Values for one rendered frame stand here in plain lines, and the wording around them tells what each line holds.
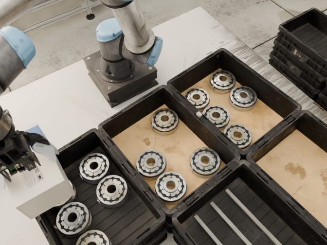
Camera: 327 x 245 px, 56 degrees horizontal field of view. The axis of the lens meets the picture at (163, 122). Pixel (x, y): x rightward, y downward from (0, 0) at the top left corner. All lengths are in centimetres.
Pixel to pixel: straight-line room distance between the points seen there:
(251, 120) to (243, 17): 190
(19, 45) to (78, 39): 227
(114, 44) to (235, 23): 184
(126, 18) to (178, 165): 51
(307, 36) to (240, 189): 131
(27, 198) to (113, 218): 34
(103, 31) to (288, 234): 94
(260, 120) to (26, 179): 82
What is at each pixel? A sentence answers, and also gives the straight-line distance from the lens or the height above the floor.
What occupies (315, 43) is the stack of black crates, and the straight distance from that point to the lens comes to 212.
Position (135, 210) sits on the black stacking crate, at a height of 83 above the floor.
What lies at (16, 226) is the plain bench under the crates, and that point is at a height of 70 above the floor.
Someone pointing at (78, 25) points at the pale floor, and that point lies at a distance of 303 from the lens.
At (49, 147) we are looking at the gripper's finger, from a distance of 80.
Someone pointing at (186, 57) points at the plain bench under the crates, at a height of 70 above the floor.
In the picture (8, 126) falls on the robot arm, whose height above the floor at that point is 132.
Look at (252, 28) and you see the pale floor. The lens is 290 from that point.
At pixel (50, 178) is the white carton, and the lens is 78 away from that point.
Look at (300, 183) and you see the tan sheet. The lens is 113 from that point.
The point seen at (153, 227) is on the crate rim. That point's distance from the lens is 90.
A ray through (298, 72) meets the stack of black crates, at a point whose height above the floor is 40.
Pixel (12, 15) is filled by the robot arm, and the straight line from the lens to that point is 78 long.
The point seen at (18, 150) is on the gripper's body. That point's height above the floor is 126.
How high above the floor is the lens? 180
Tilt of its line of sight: 56 degrees down
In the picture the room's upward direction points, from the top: 4 degrees counter-clockwise
